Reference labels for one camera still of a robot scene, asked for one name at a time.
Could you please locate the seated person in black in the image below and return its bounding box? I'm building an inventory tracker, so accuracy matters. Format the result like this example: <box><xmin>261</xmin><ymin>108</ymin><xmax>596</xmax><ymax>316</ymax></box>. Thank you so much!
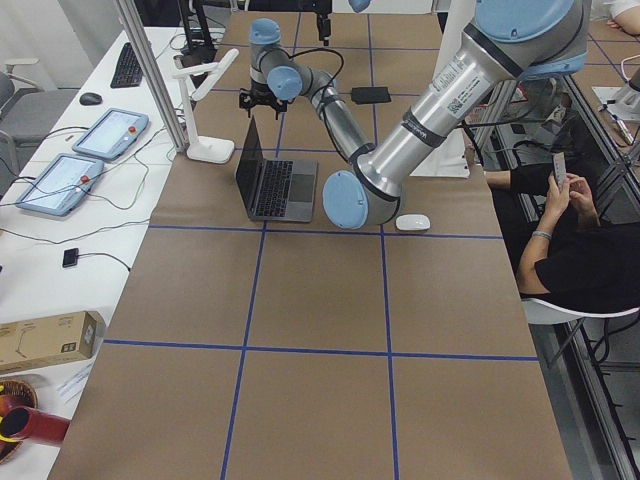
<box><xmin>485</xmin><ymin>161</ymin><xmax>639</xmax><ymax>313</ymax></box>

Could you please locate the grey office chair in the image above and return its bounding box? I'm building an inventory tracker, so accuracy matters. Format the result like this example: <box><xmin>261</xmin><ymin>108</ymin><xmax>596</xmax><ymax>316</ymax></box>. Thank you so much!
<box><xmin>1</xmin><ymin>57</ymin><xmax>78</xmax><ymax>176</ymax></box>

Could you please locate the aluminium frame post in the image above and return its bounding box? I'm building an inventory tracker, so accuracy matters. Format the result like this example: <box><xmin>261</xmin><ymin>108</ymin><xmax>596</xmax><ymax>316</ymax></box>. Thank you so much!
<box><xmin>114</xmin><ymin>0</ymin><xmax>188</xmax><ymax>153</ymax></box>

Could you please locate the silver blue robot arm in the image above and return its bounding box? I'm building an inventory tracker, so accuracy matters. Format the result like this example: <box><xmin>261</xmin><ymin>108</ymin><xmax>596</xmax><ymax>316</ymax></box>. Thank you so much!
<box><xmin>249</xmin><ymin>1</ymin><xmax>591</xmax><ymax>229</ymax></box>
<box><xmin>311</xmin><ymin>0</ymin><xmax>370</xmax><ymax>47</ymax></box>

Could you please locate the lower blue teach pendant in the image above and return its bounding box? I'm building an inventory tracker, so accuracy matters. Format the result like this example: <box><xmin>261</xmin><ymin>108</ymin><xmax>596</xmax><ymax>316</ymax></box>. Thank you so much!
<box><xmin>16</xmin><ymin>154</ymin><xmax>104</xmax><ymax>217</ymax></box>

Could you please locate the white chair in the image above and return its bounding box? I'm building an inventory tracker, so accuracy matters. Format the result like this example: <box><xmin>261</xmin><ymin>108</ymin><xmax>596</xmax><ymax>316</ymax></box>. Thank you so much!
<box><xmin>522</xmin><ymin>298</ymin><xmax>639</xmax><ymax>325</ymax></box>

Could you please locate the cardboard box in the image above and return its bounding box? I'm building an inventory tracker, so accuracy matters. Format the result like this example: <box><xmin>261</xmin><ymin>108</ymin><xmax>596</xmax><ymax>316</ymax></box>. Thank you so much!
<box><xmin>1</xmin><ymin>311</ymin><xmax>105</xmax><ymax>374</ymax></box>

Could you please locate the red cylinder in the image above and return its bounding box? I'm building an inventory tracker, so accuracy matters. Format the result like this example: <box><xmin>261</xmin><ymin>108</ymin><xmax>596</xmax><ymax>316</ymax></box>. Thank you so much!
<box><xmin>1</xmin><ymin>406</ymin><xmax>71</xmax><ymax>446</ymax></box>

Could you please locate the upper blue teach pendant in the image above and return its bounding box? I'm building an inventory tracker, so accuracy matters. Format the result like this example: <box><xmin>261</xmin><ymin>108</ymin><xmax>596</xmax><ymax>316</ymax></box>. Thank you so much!
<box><xmin>72</xmin><ymin>108</ymin><xmax>149</xmax><ymax>161</ymax></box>

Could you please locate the white desk lamp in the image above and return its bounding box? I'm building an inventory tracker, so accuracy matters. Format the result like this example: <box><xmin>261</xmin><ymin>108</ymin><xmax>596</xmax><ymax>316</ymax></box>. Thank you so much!
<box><xmin>172</xmin><ymin>48</ymin><xmax>240</xmax><ymax>164</ymax></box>

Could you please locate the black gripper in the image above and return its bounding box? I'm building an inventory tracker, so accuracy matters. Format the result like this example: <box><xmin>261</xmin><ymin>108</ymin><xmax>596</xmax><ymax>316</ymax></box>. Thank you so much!
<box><xmin>250</xmin><ymin>83</ymin><xmax>275</xmax><ymax>100</ymax></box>
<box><xmin>312</xmin><ymin>0</ymin><xmax>331</xmax><ymax>46</ymax></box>

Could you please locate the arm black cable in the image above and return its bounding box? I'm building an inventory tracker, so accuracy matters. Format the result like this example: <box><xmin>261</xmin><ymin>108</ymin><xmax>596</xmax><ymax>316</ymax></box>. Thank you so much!
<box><xmin>289</xmin><ymin>47</ymin><xmax>351</xmax><ymax>161</ymax></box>

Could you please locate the grey laptop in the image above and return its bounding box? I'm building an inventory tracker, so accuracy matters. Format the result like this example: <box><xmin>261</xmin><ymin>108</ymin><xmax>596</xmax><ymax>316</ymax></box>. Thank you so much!
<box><xmin>235</xmin><ymin>118</ymin><xmax>318</xmax><ymax>223</ymax></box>

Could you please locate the black mouse pad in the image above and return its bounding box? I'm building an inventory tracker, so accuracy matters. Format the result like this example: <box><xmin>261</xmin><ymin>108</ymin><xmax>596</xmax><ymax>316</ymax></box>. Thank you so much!
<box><xmin>350</xmin><ymin>86</ymin><xmax>391</xmax><ymax>105</ymax></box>

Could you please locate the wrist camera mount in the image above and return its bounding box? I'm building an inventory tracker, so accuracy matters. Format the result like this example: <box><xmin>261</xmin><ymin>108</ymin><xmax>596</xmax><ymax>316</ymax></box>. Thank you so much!
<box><xmin>239</xmin><ymin>89</ymin><xmax>288</xmax><ymax>119</ymax></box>

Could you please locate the woven basket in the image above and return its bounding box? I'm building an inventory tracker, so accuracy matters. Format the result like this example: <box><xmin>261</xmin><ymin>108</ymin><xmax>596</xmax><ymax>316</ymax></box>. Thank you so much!
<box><xmin>0</xmin><ymin>378</ymin><xmax>39</xmax><ymax>464</ymax></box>

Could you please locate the white computer mouse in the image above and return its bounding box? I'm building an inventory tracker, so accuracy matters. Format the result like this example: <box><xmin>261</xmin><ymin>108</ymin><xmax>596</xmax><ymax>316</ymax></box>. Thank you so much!
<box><xmin>395</xmin><ymin>214</ymin><xmax>431</xmax><ymax>231</ymax></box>

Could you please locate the small black device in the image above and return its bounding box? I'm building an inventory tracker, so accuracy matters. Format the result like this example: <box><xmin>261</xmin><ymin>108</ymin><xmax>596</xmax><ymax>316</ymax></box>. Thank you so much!
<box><xmin>62</xmin><ymin>248</ymin><xmax>80</xmax><ymax>268</ymax></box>

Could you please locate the blue teach pendant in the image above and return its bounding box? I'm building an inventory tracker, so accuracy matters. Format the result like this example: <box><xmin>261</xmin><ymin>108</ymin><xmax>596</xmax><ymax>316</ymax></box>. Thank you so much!
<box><xmin>72</xmin><ymin>108</ymin><xmax>149</xmax><ymax>161</ymax></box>
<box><xmin>16</xmin><ymin>154</ymin><xmax>104</xmax><ymax>217</ymax></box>

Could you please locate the black smartphone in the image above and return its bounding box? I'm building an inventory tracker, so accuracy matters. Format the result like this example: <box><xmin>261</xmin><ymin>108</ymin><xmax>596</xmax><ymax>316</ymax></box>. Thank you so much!
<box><xmin>552</xmin><ymin>152</ymin><xmax>567</xmax><ymax>190</ymax></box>

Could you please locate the black computer mouse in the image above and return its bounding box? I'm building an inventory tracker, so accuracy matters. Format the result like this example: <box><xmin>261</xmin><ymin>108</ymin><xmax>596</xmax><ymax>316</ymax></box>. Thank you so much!
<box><xmin>79</xmin><ymin>92</ymin><xmax>103</xmax><ymax>106</ymax></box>

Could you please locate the black keyboard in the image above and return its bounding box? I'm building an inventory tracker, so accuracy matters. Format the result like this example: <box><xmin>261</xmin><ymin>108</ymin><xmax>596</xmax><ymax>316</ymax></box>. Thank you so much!
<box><xmin>110</xmin><ymin>42</ymin><xmax>143</xmax><ymax>89</ymax></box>

